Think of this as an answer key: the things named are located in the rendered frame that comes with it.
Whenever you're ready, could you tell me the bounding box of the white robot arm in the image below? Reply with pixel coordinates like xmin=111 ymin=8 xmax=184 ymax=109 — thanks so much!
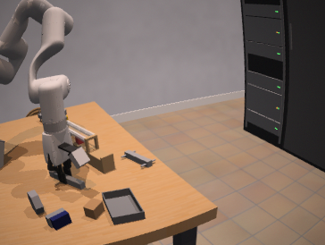
xmin=0 ymin=0 xmax=90 ymax=169

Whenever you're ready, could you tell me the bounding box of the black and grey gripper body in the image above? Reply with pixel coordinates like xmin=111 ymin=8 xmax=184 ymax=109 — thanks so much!
xmin=42 ymin=125 xmax=73 ymax=166

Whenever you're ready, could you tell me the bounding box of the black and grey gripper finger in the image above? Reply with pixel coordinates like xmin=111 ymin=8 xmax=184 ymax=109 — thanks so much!
xmin=62 ymin=159 xmax=71 ymax=176
xmin=47 ymin=154 xmax=67 ymax=184

